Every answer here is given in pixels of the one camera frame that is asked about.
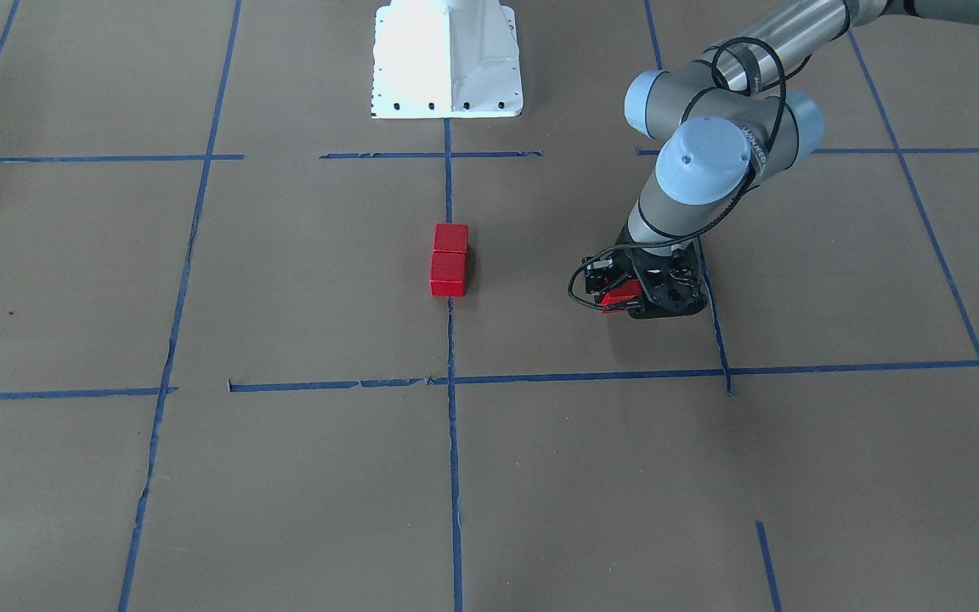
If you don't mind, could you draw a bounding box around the white camera pole base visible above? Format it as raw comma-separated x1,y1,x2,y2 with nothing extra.
370,1,524,120

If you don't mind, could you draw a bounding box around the red block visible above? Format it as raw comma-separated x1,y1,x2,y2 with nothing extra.
432,224,469,254
596,279,644,313
430,249,467,298

